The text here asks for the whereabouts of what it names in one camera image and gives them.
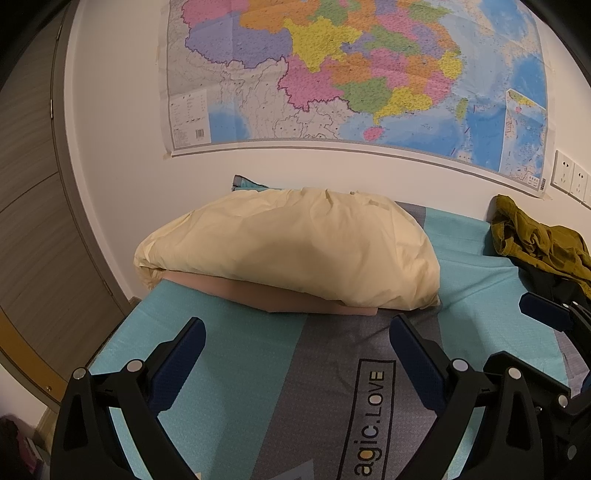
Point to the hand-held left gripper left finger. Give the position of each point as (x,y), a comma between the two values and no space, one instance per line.
(181,357)

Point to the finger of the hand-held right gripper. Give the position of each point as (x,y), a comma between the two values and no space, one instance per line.
(545,385)
(545,311)

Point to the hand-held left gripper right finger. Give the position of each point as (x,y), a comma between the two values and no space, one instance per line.
(414,360)

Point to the cream shirt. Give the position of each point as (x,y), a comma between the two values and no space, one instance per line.
(286,244)

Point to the black garment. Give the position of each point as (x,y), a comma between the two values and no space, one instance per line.
(554,286)

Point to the olive green garment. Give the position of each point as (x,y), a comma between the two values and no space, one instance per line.
(540,244)

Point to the pink beige folded garment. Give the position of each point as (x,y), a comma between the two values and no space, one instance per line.
(258,297)

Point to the dark cloth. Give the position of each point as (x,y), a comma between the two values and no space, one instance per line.
(11,447)

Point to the grey wardrobe door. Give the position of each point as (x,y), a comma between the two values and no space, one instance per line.
(37,230)

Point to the white wall socket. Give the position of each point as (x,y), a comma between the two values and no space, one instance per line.
(563,170)
(581,182)

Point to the colourful wall map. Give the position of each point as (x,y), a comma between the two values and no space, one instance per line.
(346,69)

